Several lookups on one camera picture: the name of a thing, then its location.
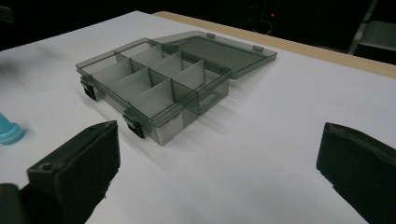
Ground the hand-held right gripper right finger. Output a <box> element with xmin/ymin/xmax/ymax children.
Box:
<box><xmin>316</xmin><ymin>121</ymin><xmax>396</xmax><ymax>224</ymax></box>

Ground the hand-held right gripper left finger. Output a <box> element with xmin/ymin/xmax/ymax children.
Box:
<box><xmin>19</xmin><ymin>119</ymin><xmax>121</xmax><ymax>224</ymax></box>

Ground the grey transparent compartment box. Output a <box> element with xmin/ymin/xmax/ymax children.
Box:
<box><xmin>75</xmin><ymin>30</ymin><xmax>278</xmax><ymax>147</ymax></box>

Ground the light blue plastic object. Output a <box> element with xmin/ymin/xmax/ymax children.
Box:
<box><xmin>0</xmin><ymin>111</ymin><xmax>26</xmax><ymax>147</ymax></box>

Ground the white table cover sheet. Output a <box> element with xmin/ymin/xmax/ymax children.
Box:
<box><xmin>0</xmin><ymin>10</ymin><xmax>396</xmax><ymax>224</ymax></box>

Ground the grey metal stand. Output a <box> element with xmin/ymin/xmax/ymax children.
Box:
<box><xmin>347</xmin><ymin>0</ymin><xmax>396</xmax><ymax>56</ymax></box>

